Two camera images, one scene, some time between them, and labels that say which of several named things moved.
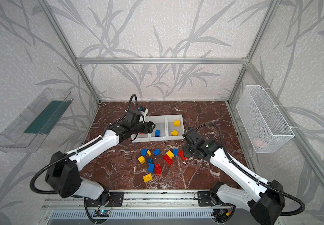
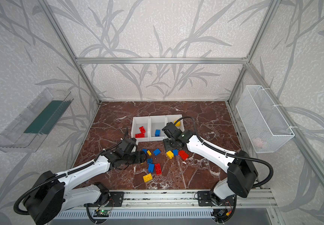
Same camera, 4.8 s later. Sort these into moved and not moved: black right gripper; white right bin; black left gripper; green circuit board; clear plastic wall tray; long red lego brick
Moved: black left gripper; black right gripper
Not moved: white right bin; clear plastic wall tray; long red lego brick; green circuit board
